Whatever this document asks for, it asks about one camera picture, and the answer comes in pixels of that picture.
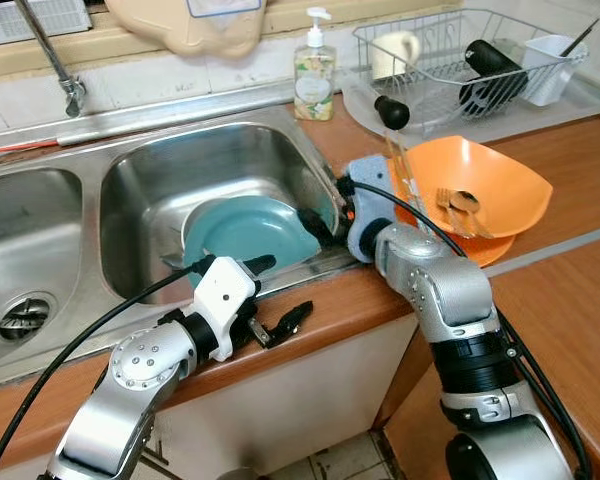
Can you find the chrome faucet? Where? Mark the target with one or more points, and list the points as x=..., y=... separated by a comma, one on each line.
x=50, y=55

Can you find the teal plate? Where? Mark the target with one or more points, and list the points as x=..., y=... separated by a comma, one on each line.
x=250, y=232

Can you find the beige cutting board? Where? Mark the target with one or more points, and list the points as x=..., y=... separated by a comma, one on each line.
x=180, y=30

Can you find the white utensil holder cup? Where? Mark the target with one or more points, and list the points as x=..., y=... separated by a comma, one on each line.
x=550, y=70

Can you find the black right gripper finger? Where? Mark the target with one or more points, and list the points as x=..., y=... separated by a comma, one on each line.
x=318, y=228

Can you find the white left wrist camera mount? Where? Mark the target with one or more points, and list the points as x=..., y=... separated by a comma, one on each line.
x=225, y=295

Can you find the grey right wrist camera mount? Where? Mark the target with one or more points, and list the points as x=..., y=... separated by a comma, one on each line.
x=370, y=205

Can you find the white slatted basket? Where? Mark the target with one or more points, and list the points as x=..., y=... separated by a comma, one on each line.
x=40, y=18

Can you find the orange plastic plate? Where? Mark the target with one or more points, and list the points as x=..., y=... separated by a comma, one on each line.
x=490, y=251

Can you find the metal spoon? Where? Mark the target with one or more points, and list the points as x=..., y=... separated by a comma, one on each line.
x=466, y=203

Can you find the cream mug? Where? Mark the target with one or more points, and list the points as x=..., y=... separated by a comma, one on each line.
x=395, y=52

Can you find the stainless steel double sink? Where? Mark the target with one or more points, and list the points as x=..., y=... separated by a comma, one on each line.
x=150, y=190

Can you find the small black round cup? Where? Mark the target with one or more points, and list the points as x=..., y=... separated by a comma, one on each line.
x=392, y=113

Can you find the black tumbler bottle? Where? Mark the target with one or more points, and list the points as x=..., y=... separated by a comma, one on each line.
x=490, y=65

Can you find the brown wooden cabinet door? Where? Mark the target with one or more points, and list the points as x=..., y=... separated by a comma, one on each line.
x=410, y=420

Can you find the metal sink drain strainer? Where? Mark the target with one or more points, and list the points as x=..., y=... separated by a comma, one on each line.
x=25, y=318

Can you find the metal fork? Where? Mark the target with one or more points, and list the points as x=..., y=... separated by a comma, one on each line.
x=446, y=208

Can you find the floral soap pump bottle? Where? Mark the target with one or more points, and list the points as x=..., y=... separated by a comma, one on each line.
x=315, y=80

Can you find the white cabinet door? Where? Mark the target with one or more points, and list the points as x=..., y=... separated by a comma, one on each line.
x=290, y=400

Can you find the orange plastic bowl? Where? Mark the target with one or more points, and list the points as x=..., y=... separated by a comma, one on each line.
x=505, y=175

